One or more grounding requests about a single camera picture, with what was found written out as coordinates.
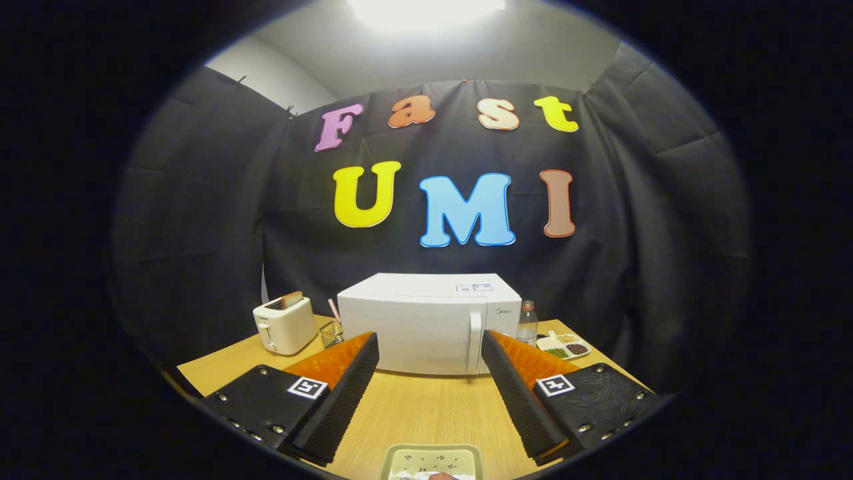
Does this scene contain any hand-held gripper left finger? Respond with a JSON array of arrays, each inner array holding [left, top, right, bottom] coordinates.
[[200, 331, 381, 467]]

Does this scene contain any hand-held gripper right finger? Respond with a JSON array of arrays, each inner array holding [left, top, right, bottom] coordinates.
[[481, 330, 667, 467]]

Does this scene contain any white microwave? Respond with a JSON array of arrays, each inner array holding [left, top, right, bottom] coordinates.
[[337, 272, 523, 376]]

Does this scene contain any white divided dish of beans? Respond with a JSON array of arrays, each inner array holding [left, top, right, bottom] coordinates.
[[536, 331, 592, 361]]

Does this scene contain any clear plastic water bottle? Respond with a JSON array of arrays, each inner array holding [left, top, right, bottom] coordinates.
[[516, 300, 539, 347]]

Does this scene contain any white toaster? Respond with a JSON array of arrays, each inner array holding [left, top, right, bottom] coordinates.
[[253, 295, 319, 356]]

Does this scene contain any pale green plate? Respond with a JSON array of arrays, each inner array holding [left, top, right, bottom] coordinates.
[[379, 443, 485, 480]]

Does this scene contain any black backdrop cloth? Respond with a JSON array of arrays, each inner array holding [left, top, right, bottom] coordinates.
[[107, 41, 754, 395]]

